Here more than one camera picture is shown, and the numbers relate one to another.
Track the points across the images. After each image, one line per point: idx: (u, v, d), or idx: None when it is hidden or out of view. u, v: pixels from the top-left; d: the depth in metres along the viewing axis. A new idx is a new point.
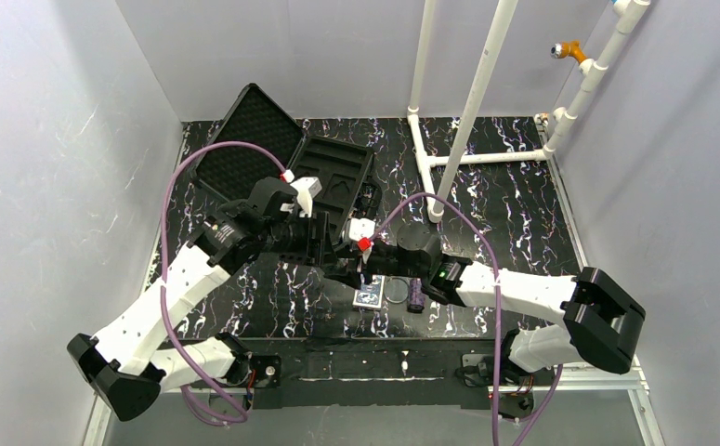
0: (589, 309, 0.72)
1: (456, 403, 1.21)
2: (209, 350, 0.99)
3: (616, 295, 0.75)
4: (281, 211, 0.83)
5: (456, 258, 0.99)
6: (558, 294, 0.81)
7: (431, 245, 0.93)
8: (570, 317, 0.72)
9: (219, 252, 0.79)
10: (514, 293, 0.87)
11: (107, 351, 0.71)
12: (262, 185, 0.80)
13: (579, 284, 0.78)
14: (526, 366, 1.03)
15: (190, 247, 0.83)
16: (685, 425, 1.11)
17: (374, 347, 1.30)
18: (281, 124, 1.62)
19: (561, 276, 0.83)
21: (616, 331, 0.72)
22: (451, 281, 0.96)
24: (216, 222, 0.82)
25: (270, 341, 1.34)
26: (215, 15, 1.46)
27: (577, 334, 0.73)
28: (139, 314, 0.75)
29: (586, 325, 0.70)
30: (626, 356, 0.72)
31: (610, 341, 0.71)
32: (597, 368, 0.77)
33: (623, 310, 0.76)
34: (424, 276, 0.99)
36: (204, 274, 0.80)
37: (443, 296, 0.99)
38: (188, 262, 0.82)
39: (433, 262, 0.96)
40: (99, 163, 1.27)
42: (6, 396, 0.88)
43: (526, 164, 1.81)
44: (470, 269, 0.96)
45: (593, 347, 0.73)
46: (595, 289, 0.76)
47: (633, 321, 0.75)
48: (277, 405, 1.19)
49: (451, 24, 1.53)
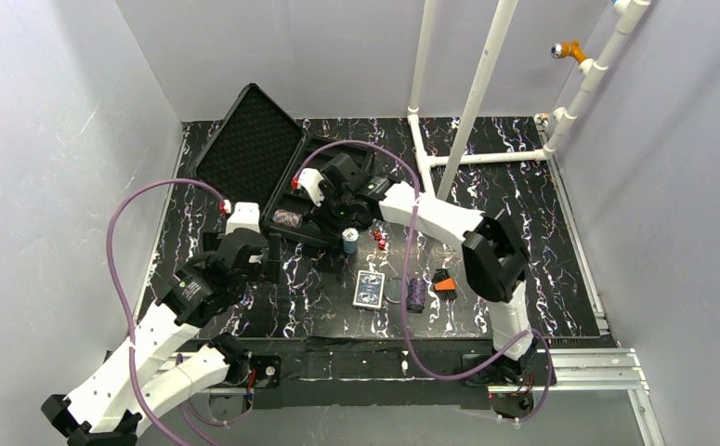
0: (485, 242, 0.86)
1: (456, 403, 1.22)
2: (197, 370, 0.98)
3: (512, 235, 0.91)
4: (250, 262, 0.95)
5: (386, 177, 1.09)
6: (464, 223, 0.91)
7: (342, 161, 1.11)
8: (468, 243, 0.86)
9: (188, 309, 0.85)
10: (429, 215, 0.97)
11: (78, 413, 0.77)
12: (231, 239, 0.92)
13: (483, 221, 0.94)
14: (514, 353, 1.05)
15: (158, 307, 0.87)
16: (686, 425, 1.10)
17: (375, 348, 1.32)
18: (281, 124, 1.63)
19: (474, 211, 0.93)
21: (500, 264, 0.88)
22: (376, 193, 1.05)
24: (184, 278, 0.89)
25: (270, 341, 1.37)
26: (215, 15, 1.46)
27: (471, 259, 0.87)
28: (110, 375, 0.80)
29: (480, 253, 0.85)
30: (502, 285, 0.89)
31: (493, 269, 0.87)
32: (479, 294, 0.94)
33: (514, 251, 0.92)
34: (346, 191, 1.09)
36: (172, 334, 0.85)
37: (365, 207, 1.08)
38: (155, 321, 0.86)
39: (351, 177, 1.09)
40: (99, 163, 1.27)
42: (7, 396, 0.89)
43: (526, 164, 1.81)
44: (395, 190, 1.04)
45: (480, 272, 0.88)
46: (496, 228, 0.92)
47: (519, 259, 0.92)
48: (276, 405, 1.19)
49: (451, 24, 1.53)
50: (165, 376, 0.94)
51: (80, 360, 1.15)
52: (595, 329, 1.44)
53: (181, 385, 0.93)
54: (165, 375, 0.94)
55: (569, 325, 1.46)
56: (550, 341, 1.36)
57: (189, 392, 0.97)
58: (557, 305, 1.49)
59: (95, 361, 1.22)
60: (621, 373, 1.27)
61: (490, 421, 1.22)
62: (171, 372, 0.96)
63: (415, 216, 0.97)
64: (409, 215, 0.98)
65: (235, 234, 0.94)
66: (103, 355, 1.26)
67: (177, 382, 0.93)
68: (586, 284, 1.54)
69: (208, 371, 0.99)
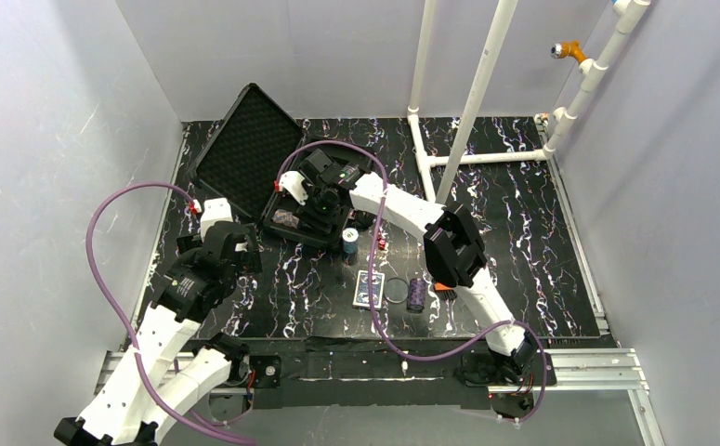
0: (443, 234, 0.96)
1: (456, 404, 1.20)
2: (202, 372, 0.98)
3: (468, 229, 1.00)
4: (236, 252, 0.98)
5: (356, 166, 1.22)
6: (427, 216, 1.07)
7: (316, 157, 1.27)
8: (428, 236, 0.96)
9: (185, 307, 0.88)
10: (395, 204, 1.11)
11: (95, 428, 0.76)
12: (216, 229, 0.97)
13: (444, 215, 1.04)
14: (504, 347, 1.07)
15: (154, 308, 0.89)
16: (686, 425, 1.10)
17: (374, 347, 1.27)
18: (281, 124, 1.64)
19: (434, 204, 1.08)
21: (456, 255, 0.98)
22: (347, 182, 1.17)
24: (175, 277, 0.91)
25: (270, 341, 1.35)
26: (215, 15, 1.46)
27: (431, 249, 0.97)
28: (120, 386, 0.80)
29: (438, 243, 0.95)
30: (457, 274, 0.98)
31: (450, 260, 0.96)
32: (438, 280, 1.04)
33: (470, 242, 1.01)
34: (320, 181, 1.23)
36: (176, 331, 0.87)
37: (338, 196, 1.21)
38: (155, 322, 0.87)
39: (324, 169, 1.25)
40: (99, 163, 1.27)
42: (9, 396, 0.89)
43: (526, 164, 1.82)
44: (364, 180, 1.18)
45: (438, 262, 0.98)
46: (455, 220, 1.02)
47: (475, 250, 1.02)
48: (276, 405, 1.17)
49: (451, 24, 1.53)
50: (172, 382, 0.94)
51: (81, 360, 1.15)
52: (595, 329, 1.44)
53: (189, 387, 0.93)
54: (170, 382, 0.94)
55: (569, 325, 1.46)
56: (550, 341, 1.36)
57: (198, 394, 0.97)
58: (557, 305, 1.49)
59: (95, 361, 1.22)
60: (621, 373, 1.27)
61: (490, 421, 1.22)
62: (176, 376, 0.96)
63: (383, 206, 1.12)
64: (377, 203, 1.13)
65: (216, 226, 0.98)
66: (103, 355, 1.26)
67: (184, 385, 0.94)
68: (585, 285, 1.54)
69: (213, 370, 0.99)
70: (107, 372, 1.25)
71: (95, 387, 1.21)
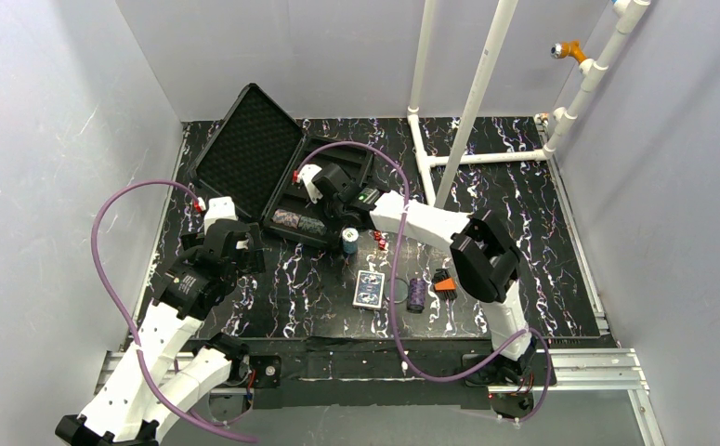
0: (472, 242, 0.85)
1: (456, 404, 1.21)
2: (202, 372, 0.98)
3: (500, 235, 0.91)
4: (236, 248, 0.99)
5: (375, 189, 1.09)
6: (451, 226, 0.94)
7: (333, 173, 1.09)
8: (455, 245, 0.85)
9: (188, 304, 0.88)
10: (418, 219, 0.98)
11: (97, 426, 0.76)
12: (216, 229, 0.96)
13: (471, 222, 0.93)
14: (513, 353, 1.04)
15: (156, 307, 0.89)
16: (686, 426, 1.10)
17: (374, 347, 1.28)
18: (281, 124, 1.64)
19: (458, 213, 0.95)
21: (490, 265, 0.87)
22: (367, 203, 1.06)
24: (176, 274, 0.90)
25: (270, 341, 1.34)
26: (214, 15, 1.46)
27: (459, 261, 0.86)
28: (121, 384, 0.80)
29: (468, 254, 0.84)
30: (493, 286, 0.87)
31: (482, 271, 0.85)
32: (472, 295, 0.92)
33: (504, 250, 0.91)
34: (337, 203, 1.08)
36: (177, 328, 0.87)
37: (358, 219, 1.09)
38: (157, 321, 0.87)
39: (342, 189, 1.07)
40: (99, 163, 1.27)
42: (10, 394, 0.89)
43: (526, 164, 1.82)
44: (384, 199, 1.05)
45: (470, 275, 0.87)
46: (485, 229, 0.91)
47: (510, 259, 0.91)
48: (277, 405, 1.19)
49: (450, 24, 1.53)
50: (173, 381, 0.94)
51: (81, 360, 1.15)
52: (595, 329, 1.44)
53: (190, 386, 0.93)
54: (171, 381, 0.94)
55: (569, 324, 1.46)
56: (550, 341, 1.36)
57: (199, 393, 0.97)
58: (557, 305, 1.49)
59: (95, 361, 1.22)
60: (621, 373, 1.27)
61: (490, 421, 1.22)
62: (177, 376, 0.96)
63: (404, 222, 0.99)
64: (398, 220, 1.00)
65: (216, 225, 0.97)
66: (103, 355, 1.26)
67: (184, 384, 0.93)
68: (586, 285, 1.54)
69: (213, 370, 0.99)
70: (107, 372, 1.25)
71: (95, 387, 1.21)
